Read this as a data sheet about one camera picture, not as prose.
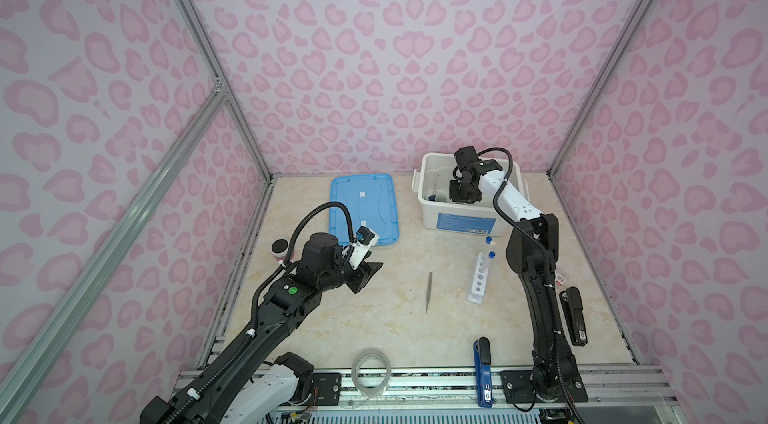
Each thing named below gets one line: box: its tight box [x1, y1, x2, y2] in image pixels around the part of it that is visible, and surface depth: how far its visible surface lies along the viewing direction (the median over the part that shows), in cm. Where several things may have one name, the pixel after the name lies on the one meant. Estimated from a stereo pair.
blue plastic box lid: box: [328, 173, 400, 246], surface depth 113 cm
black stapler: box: [559, 286, 588, 347], surface depth 83 cm
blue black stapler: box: [473, 336, 493, 408], surface depth 74 cm
